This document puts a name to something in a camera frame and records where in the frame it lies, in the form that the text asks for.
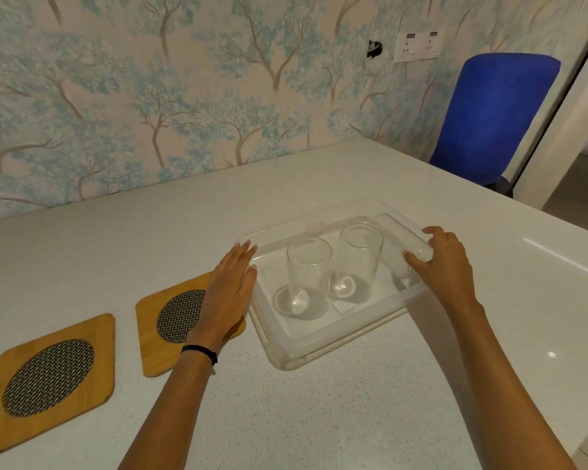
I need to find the clear drinking glass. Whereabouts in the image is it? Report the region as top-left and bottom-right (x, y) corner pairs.
(330, 223), (384, 305)
(286, 237), (333, 321)

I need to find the wooden trivet with mesh oval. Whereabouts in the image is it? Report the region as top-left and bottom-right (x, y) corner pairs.
(0, 313), (116, 464)
(135, 271), (248, 379)

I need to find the person's right hand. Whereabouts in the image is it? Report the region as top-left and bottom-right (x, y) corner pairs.
(403, 226), (482, 314)

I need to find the person's left hand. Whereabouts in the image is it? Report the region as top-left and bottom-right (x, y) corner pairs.
(186, 240), (259, 352)

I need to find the black wristband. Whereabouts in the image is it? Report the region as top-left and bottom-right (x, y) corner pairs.
(181, 344), (219, 366)

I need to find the person's left forearm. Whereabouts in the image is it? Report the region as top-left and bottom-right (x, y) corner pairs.
(118, 350), (217, 470)

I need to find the white wall socket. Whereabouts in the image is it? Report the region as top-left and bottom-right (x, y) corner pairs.
(393, 28), (446, 63)

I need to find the person's right forearm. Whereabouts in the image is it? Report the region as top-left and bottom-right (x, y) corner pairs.
(441, 299), (578, 470)

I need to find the clear plastic container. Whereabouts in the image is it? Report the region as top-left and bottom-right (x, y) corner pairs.
(244, 198), (435, 373)

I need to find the blue chair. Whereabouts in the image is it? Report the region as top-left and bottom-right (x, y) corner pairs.
(429, 53), (562, 196)

